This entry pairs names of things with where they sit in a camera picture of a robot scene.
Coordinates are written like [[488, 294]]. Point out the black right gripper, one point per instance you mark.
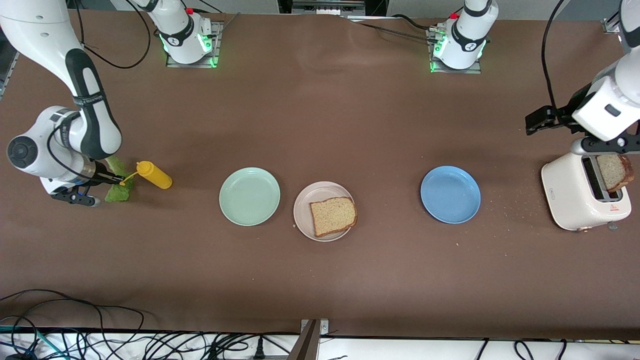
[[101, 171]]

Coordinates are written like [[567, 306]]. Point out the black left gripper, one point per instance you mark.
[[564, 117]]

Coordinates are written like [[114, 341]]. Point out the green lettuce leaf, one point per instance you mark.
[[117, 194]]

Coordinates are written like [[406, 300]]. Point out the brown bread slice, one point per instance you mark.
[[612, 172], [332, 216]]

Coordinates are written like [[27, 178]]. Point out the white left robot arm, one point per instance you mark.
[[467, 35]]

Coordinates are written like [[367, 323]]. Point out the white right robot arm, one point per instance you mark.
[[35, 30]]

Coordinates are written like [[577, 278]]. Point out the blue plate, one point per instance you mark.
[[450, 195]]

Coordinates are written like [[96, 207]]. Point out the mint green plate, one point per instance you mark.
[[250, 196]]

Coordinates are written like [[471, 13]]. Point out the beige plate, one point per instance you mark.
[[302, 205]]

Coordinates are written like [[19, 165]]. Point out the yellow squeeze bottle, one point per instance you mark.
[[157, 177]]

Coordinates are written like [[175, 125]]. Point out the white toaster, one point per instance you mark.
[[565, 195]]

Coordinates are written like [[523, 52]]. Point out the black power plug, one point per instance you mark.
[[259, 351]]

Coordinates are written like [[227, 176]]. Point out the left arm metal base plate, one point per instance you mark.
[[450, 71]]

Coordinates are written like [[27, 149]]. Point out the aluminium frame post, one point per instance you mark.
[[611, 25], [4, 80]]

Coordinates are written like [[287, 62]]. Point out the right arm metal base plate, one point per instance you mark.
[[218, 55]]

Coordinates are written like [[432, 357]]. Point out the grey metal rail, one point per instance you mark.
[[327, 9]]

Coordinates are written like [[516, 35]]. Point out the aluminium post with bracket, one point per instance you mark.
[[306, 345]]

